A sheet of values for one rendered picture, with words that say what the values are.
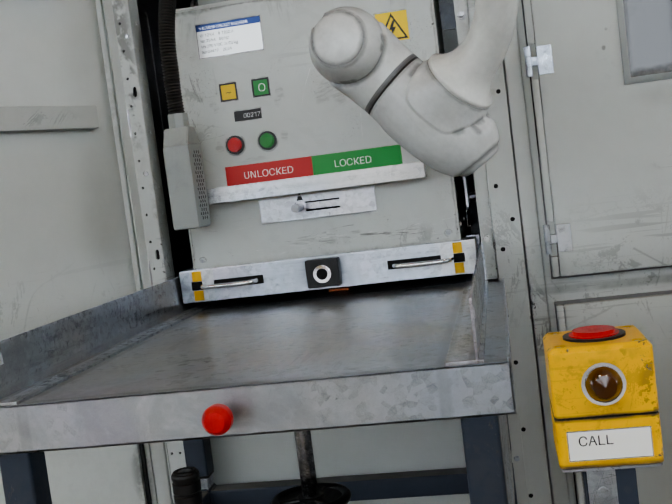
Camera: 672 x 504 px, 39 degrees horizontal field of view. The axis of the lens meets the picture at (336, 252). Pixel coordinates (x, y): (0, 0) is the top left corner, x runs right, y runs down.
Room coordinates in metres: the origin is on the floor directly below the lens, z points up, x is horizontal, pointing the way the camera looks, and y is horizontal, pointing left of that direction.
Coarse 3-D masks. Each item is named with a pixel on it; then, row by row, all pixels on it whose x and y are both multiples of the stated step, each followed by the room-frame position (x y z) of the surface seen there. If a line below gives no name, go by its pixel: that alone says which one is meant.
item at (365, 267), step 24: (456, 240) 1.63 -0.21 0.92; (240, 264) 1.71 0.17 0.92; (264, 264) 1.69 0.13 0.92; (288, 264) 1.68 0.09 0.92; (360, 264) 1.66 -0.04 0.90; (384, 264) 1.65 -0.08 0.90; (192, 288) 1.72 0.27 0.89; (216, 288) 1.71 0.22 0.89; (240, 288) 1.70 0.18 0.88; (264, 288) 1.69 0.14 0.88; (288, 288) 1.68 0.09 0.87; (312, 288) 1.68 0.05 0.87
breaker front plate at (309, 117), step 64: (256, 0) 1.69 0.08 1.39; (320, 0) 1.67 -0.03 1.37; (384, 0) 1.65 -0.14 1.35; (192, 64) 1.72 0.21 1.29; (256, 64) 1.70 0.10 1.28; (256, 128) 1.70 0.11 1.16; (320, 128) 1.68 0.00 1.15; (320, 192) 1.67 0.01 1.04; (384, 192) 1.66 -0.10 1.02; (448, 192) 1.64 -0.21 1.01; (256, 256) 1.70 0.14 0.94
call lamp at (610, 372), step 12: (588, 372) 0.72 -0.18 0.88; (600, 372) 0.71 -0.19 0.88; (612, 372) 0.71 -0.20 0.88; (588, 384) 0.71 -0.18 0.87; (600, 384) 0.71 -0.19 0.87; (612, 384) 0.71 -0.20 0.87; (624, 384) 0.72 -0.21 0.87; (588, 396) 0.72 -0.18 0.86; (600, 396) 0.71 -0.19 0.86; (612, 396) 0.71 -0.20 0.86
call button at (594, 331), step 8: (576, 328) 0.77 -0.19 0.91; (584, 328) 0.77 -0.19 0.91; (592, 328) 0.76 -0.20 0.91; (600, 328) 0.76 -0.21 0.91; (608, 328) 0.75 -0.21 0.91; (576, 336) 0.75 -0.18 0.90; (584, 336) 0.75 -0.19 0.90; (592, 336) 0.74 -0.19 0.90; (600, 336) 0.74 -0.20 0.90; (608, 336) 0.74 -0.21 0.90
